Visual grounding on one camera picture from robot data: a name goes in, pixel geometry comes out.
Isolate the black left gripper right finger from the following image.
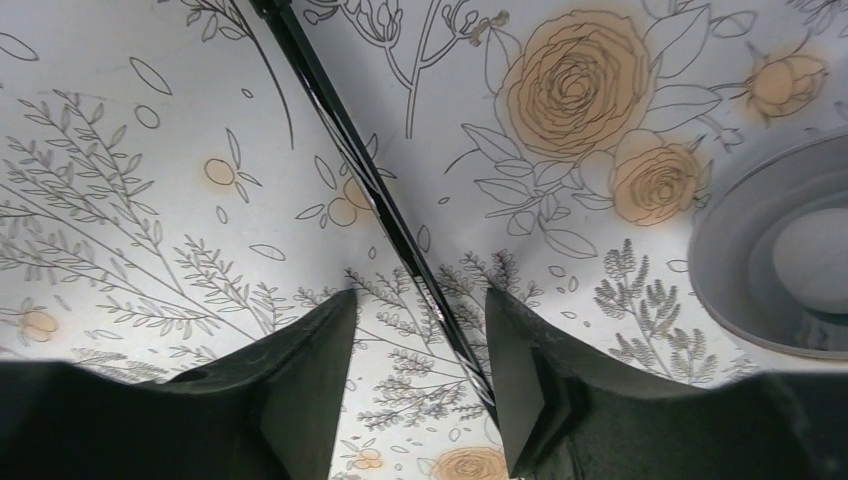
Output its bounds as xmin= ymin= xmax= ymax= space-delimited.
xmin=485 ymin=289 xmax=847 ymax=479

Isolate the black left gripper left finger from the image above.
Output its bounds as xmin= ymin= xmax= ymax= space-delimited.
xmin=1 ymin=290 xmax=357 ymax=479

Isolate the white shuttlecock tube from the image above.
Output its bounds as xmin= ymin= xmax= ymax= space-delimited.
xmin=688 ymin=127 xmax=847 ymax=368

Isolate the black badminton racket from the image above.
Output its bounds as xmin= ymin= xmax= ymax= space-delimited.
xmin=251 ymin=1 xmax=498 ymax=420

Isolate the floral tablecloth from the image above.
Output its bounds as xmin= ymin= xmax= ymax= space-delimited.
xmin=1 ymin=1 xmax=847 ymax=479

